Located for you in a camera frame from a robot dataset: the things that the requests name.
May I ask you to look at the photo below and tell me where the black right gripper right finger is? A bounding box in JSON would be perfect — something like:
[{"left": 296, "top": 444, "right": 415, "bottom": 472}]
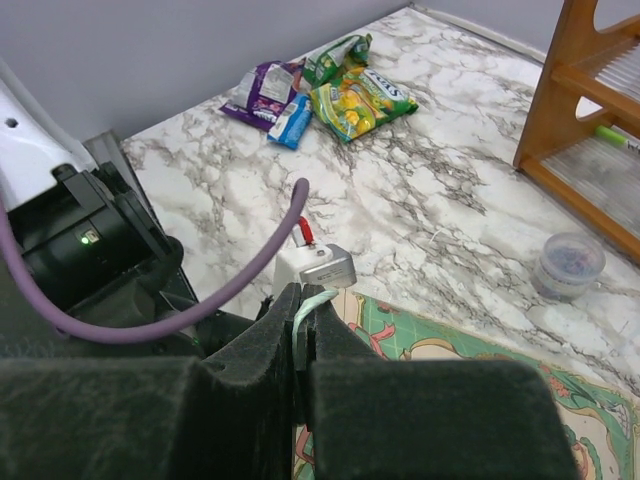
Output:
[{"left": 292, "top": 285, "right": 579, "bottom": 479}]

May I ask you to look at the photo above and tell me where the printed paper bag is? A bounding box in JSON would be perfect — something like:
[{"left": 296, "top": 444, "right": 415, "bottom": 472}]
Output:
[{"left": 293, "top": 291, "right": 639, "bottom": 479}]

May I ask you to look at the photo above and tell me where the small green snack packet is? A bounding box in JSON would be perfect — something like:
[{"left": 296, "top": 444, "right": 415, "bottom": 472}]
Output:
[{"left": 302, "top": 33, "right": 373, "bottom": 88}]

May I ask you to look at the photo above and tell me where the blue snack packet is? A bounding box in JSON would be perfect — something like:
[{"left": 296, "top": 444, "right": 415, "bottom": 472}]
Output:
[{"left": 267, "top": 93, "right": 313, "bottom": 150}]

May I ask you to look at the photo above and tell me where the purple snack packet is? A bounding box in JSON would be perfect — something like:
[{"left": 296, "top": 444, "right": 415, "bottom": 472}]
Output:
[{"left": 219, "top": 58, "right": 305, "bottom": 132}]

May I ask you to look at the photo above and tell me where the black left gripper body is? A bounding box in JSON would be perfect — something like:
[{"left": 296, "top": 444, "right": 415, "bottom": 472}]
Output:
[{"left": 64, "top": 259, "right": 281, "bottom": 361}]

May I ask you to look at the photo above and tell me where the clear plastic cup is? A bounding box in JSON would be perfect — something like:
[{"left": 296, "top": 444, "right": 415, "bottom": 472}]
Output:
[{"left": 531, "top": 232, "right": 606, "bottom": 302}]

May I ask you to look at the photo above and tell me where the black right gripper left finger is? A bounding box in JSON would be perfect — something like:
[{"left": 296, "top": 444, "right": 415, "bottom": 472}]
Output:
[{"left": 1, "top": 284, "right": 302, "bottom": 479}]

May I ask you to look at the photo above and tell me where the green marker pen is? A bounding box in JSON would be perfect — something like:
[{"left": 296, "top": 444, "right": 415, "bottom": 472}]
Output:
[{"left": 595, "top": 126, "right": 639, "bottom": 154}]

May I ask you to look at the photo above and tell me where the orange wooden shelf rack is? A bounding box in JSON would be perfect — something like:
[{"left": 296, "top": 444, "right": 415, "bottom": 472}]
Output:
[{"left": 513, "top": 1, "right": 639, "bottom": 260}]

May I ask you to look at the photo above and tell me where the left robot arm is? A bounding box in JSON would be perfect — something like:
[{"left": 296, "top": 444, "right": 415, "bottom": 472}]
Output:
[{"left": 1, "top": 66, "right": 196, "bottom": 329}]

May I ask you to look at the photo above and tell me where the yellow green Fox's candy bag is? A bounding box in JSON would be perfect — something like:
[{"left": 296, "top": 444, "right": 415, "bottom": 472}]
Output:
[{"left": 310, "top": 67, "right": 418, "bottom": 143}]

